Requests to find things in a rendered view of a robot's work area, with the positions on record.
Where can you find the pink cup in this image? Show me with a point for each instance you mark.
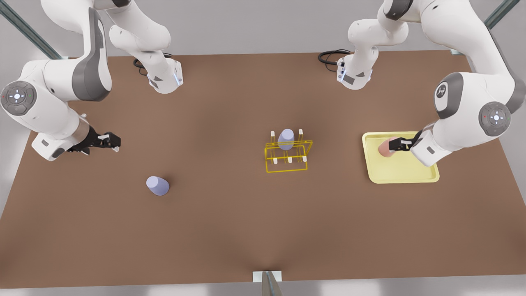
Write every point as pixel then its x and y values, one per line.
pixel 386 147

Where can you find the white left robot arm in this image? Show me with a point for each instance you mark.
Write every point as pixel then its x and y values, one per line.
pixel 472 94

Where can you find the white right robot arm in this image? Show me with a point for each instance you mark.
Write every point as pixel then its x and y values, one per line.
pixel 61 82

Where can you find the yellow tray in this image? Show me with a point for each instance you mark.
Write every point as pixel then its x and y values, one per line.
pixel 400 164

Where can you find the lavender cup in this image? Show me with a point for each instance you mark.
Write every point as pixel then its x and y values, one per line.
pixel 158 186
pixel 286 139

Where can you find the silver frame post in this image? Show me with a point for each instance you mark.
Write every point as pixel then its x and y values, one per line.
pixel 28 31
pixel 499 13
pixel 269 283

